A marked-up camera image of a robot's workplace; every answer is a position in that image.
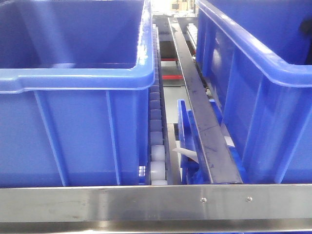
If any blue bin below shelf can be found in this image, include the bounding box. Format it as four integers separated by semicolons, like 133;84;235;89
177;99;248;184

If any white roller track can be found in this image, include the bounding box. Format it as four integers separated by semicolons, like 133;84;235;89
149;24;168;186

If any large blue bin left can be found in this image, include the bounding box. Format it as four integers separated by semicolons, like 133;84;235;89
0;0;155;188

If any large blue bin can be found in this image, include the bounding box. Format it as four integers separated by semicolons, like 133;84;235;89
0;0;155;188
196;0;312;183

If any large blue bin right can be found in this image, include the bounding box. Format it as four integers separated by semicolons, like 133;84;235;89
196;0;312;183

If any steel divider rail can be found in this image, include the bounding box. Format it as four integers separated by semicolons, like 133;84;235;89
168;18;243;184

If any steel front shelf rail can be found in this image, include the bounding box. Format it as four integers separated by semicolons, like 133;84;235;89
0;184;312;234

